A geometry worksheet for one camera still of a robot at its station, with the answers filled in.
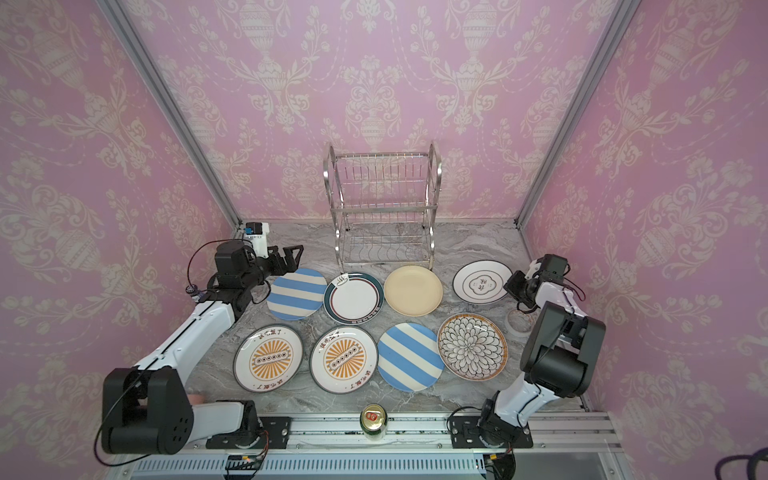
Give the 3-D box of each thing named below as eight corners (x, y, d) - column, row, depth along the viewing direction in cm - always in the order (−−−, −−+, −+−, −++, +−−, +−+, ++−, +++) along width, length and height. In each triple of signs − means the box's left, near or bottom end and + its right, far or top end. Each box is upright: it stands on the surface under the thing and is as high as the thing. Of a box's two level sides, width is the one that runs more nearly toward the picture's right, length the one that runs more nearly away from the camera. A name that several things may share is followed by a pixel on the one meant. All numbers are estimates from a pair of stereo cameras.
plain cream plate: (384, 316, 96) (384, 313, 95) (384, 268, 108) (384, 265, 107) (444, 316, 96) (445, 313, 95) (438, 269, 108) (439, 265, 107)
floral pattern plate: (441, 380, 84) (442, 377, 82) (434, 318, 96) (436, 313, 94) (511, 380, 84) (515, 377, 82) (496, 318, 96) (499, 313, 94)
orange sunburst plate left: (226, 392, 82) (223, 390, 81) (247, 327, 94) (245, 324, 93) (296, 392, 82) (294, 390, 81) (308, 327, 95) (307, 324, 93)
